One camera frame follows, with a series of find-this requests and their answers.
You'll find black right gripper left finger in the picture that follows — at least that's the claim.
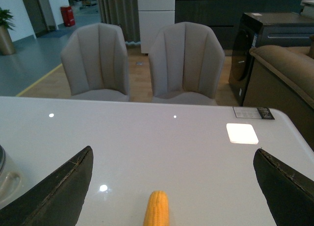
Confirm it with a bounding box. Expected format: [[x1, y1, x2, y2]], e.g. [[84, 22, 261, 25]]
[[0, 146, 94, 226]]

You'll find potted plant in gold planter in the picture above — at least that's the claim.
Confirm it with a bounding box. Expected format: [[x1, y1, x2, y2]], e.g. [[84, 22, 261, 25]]
[[0, 8, 16, 55]]

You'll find tan sofa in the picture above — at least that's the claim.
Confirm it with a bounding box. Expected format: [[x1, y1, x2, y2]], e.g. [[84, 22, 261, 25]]
[[243, 45, 314, 148]]

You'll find left beige upholstered chair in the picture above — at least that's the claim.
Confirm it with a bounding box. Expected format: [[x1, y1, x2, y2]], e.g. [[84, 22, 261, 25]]
[[61, 23, 130, 102]]

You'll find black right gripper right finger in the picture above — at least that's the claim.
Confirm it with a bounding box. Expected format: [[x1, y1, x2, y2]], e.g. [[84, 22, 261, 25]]
[[253, 149, 314, 226]]

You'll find right beige upholstered chair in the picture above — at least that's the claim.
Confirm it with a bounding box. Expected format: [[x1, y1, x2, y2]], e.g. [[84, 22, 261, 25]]
[[148, 22, 225, 105]]

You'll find red box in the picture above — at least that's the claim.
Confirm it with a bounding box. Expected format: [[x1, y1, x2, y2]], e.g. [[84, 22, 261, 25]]
[[60, 6, 75, 27]]

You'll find white cabinet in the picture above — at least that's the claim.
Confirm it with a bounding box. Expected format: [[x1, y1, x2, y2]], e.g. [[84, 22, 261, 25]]
[[137, 0, 175, 54]]

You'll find label sticker on table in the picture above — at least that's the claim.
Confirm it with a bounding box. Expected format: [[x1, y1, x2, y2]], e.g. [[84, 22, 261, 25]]
[[233, 106, 275, 120]]

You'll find grey curtain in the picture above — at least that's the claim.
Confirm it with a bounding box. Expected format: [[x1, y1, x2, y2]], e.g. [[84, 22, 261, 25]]
[[97, 0, 140, 43]]

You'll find beige upholstered chair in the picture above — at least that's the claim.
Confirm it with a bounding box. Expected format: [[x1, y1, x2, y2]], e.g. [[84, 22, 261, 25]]
[[61, 23, 130, 102], [148, 22, 225, 105]]

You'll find yellow corn cob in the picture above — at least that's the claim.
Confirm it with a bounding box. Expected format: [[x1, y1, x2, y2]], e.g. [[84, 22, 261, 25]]
[[143, 190, 170, 226]]

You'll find dark kitchen counter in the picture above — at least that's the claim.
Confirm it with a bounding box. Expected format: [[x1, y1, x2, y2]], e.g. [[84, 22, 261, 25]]
[[175, 0, 302, 51]]

